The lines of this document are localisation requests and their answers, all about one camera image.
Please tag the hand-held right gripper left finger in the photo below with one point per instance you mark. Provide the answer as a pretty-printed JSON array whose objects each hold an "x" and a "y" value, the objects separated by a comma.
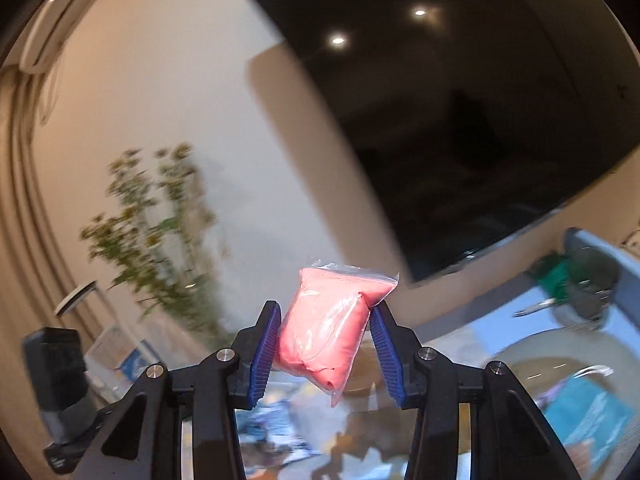
[{"x": 265, "y": 355}]

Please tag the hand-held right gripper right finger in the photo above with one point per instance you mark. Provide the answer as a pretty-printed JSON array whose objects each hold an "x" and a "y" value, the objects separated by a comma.
[{"x": 387, "y": 355}]

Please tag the pink clay bag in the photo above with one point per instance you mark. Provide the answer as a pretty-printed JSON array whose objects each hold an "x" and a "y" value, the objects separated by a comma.
[{"x": 320, "y": 330}]

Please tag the blue face mask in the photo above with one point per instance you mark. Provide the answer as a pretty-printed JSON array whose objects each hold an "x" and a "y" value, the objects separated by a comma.
[{"x": 585, "y": 410}]

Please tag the white desk lamp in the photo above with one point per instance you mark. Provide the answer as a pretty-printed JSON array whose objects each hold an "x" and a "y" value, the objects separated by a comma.
[{"x": 75, "y": 297}]

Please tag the printed tablecloth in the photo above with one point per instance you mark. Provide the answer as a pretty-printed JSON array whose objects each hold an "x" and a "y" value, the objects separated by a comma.
[{"x": 465, "y": 340}]

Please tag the green plant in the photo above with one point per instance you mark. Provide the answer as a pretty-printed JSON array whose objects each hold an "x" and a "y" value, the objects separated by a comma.
[{"x": 160, "y": 260}]

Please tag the round beige tray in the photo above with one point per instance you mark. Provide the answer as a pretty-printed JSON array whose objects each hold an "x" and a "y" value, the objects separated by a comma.
[{"x": 530, "y": 355}]

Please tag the black television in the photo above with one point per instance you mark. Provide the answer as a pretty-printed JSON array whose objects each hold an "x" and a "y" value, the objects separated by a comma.
[{"x": 450, "y": 110}]

